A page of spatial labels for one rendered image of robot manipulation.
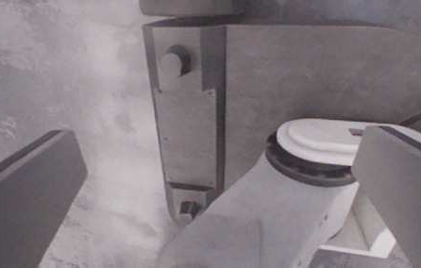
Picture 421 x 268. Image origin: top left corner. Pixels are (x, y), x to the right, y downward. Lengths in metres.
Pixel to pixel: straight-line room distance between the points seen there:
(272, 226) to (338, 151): 0.14
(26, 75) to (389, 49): 0.93
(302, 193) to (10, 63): 0.90
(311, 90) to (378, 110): 0.12
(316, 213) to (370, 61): 0.28
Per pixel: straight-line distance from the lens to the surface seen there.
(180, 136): 0.51
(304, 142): 0.35
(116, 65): 0.74
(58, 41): 0.83
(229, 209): 0.30
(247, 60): 0.45
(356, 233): 0.50
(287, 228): 0.29
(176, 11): 0.43
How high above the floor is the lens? 0.61
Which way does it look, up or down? 58 degrees down
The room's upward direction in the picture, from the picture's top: 158 degrees counter-clockwise
